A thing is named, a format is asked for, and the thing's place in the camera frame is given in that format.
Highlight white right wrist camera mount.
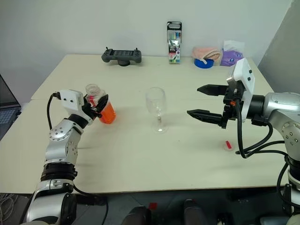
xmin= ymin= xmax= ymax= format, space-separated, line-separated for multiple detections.
xmin=225 ymin=58 xmax=256 ymax=123

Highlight marker pen pack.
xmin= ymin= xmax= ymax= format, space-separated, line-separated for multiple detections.
xmin=166 ymin=21 xmax=183 ymax=65

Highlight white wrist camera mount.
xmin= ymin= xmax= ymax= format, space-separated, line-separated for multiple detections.
xmin=59 ymin=89 xmax=94 ymax=125
xmin=225 ymin=58 xmax=256 ymax=123

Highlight white cables on floor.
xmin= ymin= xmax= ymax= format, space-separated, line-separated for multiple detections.
xmin=0 ymin=192 xmax=22 ymax=221

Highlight pink towel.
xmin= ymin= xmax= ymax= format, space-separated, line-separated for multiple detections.
xmin=192 ymin=46 xmax=224 ymax=65

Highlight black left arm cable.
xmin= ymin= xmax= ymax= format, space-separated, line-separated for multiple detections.
xmin=46 ymin=91 xmax=110 ymax=222

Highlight blue tape roll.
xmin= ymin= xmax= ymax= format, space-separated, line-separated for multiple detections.
xmin=194 ymin=58 xmax=214 ymax=69

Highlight purple tissue pack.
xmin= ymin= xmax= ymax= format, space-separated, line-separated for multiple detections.
xmin=220 ymin=40 xmax=246 ymax=67

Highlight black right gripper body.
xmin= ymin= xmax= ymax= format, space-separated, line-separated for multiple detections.
xmin=220 ymin=84 xmax=245 ymax=129

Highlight dark grey laptop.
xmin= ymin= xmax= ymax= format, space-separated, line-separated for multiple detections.
xmin=0 ymin=73 xmax=22 ymax=142

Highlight dark rounded shape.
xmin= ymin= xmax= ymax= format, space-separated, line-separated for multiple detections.
xmin=123 ymin=205 xmax=152 ymax=225
xmin=183 ymin=199 xmax=210 ymax=225

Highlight grey handheld remote controller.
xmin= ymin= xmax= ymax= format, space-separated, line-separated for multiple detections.
xmin=101 ymin=46 xmax=143 ymax=67

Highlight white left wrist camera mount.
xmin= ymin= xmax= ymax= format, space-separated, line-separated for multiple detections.
xmin=59 ymin=89 xmax=94 ymax=125

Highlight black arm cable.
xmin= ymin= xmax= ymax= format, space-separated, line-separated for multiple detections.
xmin=231 ymin=97 xmax=293 ymax=214
xmin=46 ymin=91 xmax=110 ymax=222

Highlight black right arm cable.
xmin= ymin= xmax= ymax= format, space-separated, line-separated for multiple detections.
xmin=231 ymin=97 xmax=293 ymax=214

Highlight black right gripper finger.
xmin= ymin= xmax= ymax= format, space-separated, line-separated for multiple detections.
xmin=186 ymin=108 xmax=224 ymax=128
xmin=196 ymin=84 xmax=230 ymax=97

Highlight bottle with orange liquid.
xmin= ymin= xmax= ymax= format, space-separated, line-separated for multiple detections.
xmin=84 ymin=83 xmax=117 ymax=124

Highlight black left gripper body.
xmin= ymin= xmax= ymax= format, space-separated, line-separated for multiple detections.
xmin=82 ymin=94 xmax=104 ymax=120

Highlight clear wine glass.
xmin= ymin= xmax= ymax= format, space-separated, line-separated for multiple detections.
xmin=145 ymin=87 xmax=169 ymax=135

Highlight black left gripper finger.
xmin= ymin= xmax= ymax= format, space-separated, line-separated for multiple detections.
xmin=94 ymin=93 xmax=110 ymax=113

